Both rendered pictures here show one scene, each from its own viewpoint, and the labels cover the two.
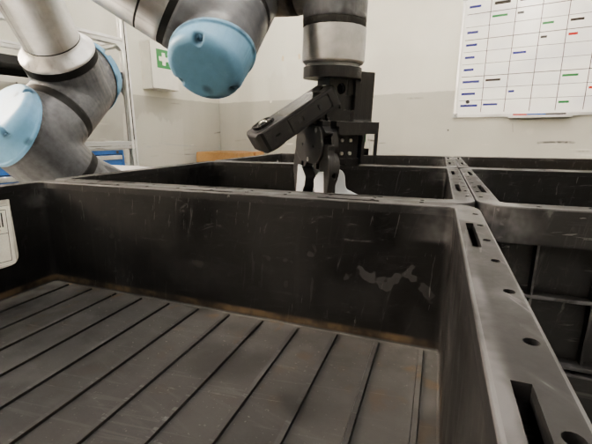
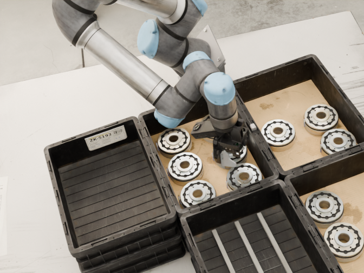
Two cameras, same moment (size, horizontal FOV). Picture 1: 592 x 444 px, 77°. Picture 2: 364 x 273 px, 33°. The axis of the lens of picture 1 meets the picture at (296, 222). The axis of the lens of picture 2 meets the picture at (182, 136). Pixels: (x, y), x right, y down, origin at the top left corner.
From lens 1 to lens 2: 162 cm
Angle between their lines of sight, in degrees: 60
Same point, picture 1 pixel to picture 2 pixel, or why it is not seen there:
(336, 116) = (225, 135)
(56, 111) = (165, 39)
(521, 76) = not seen: outside the picture
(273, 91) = not seen: outside the picture
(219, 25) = (163, 117)
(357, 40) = (221, 124)
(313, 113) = (209, 135)
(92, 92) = (184, 25)
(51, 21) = (159, 13)
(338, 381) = not seen: hidden behind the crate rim
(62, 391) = (116, 192)
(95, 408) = (117, 200)
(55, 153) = (163, 57)
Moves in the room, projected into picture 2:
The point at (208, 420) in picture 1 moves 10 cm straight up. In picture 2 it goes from (127, 214) to (120, 195)
